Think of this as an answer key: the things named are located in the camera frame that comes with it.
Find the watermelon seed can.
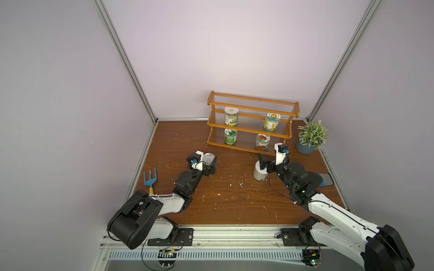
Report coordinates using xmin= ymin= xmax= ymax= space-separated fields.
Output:
xmin=203 ymin=152 xmax=217 ymax=165

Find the white black seed can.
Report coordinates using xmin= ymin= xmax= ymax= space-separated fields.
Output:
xmin=253 ymin=160 xmax=269 ymax=181

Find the strawberry seed can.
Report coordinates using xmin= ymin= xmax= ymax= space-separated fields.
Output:
xmin=255 ymin=134 xmax=270 ymax=151

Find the yellow green lidded seed jar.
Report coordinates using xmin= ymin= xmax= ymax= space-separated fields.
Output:
xmin=264 ymin=112 xmax=281 ymax=132

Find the white green seed can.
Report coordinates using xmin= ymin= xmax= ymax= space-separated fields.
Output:
xmin=224 ymin=107 xmax=239 ymax=126

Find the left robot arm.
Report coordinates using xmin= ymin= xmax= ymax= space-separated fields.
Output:
xmin=107 ymin=160 xmax=216 ymax=250

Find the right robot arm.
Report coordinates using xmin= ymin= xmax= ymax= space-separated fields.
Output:
xmin=258 ymin=152 xmax=415 ymax=271

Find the green seed can bottom left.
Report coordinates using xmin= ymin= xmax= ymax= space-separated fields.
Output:
xmin=224 ymin=129 xmax=237 ymax=145

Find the wooden three-tier shelf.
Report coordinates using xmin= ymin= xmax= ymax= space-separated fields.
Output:
xmin=207 ymin=91 xmax=300 ymax=155

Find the potted green plant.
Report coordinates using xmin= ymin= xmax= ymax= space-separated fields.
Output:
xmin=296 ymin=120 xmax=329 ymax=155

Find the left controller board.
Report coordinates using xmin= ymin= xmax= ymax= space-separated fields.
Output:
xmin=157 ymin=249 xmax=178 ymax=271

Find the controller board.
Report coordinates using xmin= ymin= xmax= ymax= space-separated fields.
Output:
xmin=157 ymin=249 xmax=178 ymax=271
xmin=301 ymin=249 xmax=323 ymax=268

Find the right controller board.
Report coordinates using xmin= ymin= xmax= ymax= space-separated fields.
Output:
xmin=301 ymin=249 xmax=323 ymax=268

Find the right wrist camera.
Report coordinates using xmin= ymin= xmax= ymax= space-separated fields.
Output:
xmin=274 ymin=143 xmax=289 ymax=166

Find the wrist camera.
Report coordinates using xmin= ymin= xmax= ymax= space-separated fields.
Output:
xmin=187 ymin=150 xmax=204 ymax=171
xmin=274 ymin=143 xmax=289 ymax=166

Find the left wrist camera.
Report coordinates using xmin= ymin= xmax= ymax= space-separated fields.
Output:
xmin=187 ymin=150 xmax=204 ymax=171

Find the blue garden fork yellow handle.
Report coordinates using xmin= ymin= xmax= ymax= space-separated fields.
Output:
xmin=143 ymin=168 xmax=158 ymax=195

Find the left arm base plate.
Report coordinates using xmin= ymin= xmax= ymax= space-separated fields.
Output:
xmin=147 ymin=228 xmax=194 ymax=247

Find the aluminium rail frame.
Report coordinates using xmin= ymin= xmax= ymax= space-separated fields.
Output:
xmin=90 ymin=225 xmax=363 ymax=271

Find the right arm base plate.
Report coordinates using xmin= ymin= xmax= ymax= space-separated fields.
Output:
xmin=276 ymin=228 xmax=323 ymax=247

